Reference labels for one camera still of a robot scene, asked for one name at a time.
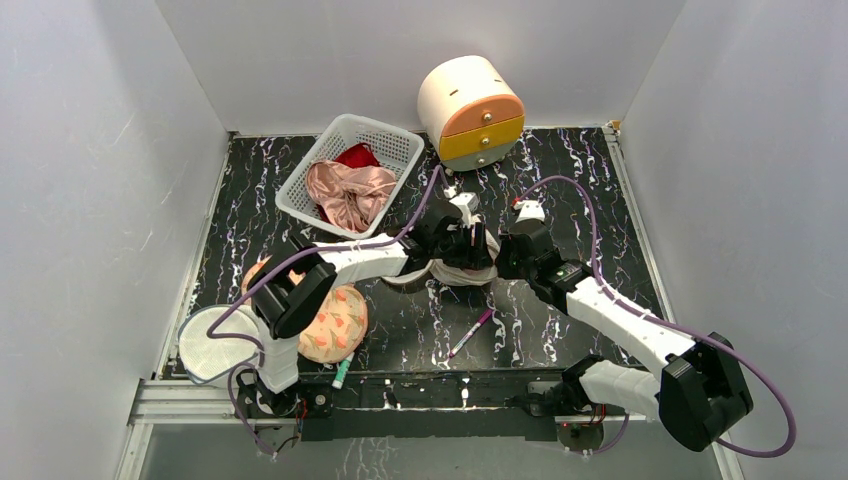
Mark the red bra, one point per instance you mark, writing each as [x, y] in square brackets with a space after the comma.
[360, 155]

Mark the teal white marker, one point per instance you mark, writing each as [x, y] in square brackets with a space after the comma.
[342, 371]

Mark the white mesh bag lid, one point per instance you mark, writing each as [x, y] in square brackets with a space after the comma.
[206, 360]

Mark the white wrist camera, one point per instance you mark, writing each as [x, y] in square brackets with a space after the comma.
[464, 205]
[528, 210]

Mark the round white drawer cabinet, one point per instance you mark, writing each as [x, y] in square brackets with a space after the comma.
[470, 114]

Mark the pink pen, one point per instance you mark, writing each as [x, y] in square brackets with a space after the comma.
[470, 333]

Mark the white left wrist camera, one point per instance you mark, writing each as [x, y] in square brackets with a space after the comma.
[464, 205]

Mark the peach floral bra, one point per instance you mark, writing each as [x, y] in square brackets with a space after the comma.
[337, 329]

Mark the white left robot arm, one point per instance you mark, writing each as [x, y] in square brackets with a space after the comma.
[287, 293]

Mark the white mesh laundry bag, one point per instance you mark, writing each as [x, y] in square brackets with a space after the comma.
[448, 275]

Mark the white plastic basket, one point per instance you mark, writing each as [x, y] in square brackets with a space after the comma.
[395, 149]

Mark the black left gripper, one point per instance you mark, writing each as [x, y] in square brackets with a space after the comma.
[475, 254]

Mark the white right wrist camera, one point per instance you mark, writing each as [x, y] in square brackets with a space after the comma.
[528, 210]

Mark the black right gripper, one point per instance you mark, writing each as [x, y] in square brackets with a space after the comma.
[507, 254]

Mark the pink satin bra from bag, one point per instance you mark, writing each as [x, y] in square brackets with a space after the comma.
[368, 189]

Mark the black table front rail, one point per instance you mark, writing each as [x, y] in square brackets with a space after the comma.
[482, 403]

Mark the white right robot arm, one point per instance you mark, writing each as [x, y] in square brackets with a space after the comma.
[636, 338]

